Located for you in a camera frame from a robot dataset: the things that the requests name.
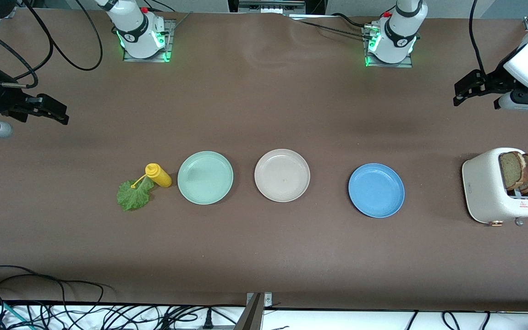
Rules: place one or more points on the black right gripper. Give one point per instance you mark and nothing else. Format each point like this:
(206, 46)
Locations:
(1, 100)

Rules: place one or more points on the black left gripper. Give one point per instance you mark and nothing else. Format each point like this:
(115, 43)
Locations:
(496, 80)

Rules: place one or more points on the green lettuce leaf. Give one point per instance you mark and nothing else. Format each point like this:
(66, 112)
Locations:
(131, 197)

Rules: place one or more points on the yellow mustard squeeze bottle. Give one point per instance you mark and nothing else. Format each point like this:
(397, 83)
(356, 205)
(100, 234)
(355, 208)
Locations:
(161, 176)

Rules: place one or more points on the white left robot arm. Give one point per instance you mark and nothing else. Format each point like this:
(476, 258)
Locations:
(399, 32)

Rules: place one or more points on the blue plate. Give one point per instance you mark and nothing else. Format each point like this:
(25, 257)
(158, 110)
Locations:
(376, 190)

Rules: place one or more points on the mint green plate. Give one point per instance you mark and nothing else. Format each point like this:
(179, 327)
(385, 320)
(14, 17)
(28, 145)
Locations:
(205, 178)

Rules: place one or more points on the beige plate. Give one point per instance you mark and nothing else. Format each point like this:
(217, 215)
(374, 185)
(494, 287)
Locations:
(282, 175)

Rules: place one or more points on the cream white toaster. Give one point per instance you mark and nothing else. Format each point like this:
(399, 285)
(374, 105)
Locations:
(481, 183)

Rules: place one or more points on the black power plug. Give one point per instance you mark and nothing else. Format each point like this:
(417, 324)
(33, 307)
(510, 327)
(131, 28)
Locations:
(207, 321)

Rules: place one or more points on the grey power strip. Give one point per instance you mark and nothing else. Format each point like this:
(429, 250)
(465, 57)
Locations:
(218, 327)

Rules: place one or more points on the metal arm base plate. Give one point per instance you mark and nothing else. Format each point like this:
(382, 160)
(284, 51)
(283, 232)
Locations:
(408, 64)
(129, 56)

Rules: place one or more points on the aluminium frame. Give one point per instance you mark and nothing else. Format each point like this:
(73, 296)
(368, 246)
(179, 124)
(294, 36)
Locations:
(271, 5)

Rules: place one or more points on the aluminium table edge bracket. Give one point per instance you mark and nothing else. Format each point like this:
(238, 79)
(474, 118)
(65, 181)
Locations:
(254, 316)

